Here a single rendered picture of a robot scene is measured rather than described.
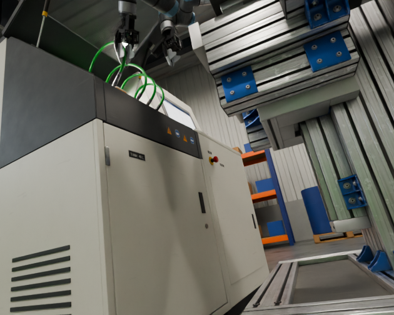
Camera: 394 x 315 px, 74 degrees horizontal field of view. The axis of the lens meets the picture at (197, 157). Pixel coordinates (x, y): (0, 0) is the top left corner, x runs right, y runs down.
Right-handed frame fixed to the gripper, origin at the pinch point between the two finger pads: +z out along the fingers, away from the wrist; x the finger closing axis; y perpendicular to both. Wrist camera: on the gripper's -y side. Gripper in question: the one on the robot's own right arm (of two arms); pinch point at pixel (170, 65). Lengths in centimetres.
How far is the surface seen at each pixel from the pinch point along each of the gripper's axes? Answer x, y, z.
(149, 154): -23, -3, 53
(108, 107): -42, -3, 40
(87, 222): -47, -9, 77
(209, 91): 610, -212, -372
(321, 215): 456, 11, 78
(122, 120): -35, -3, 43
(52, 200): -47, -25, 67
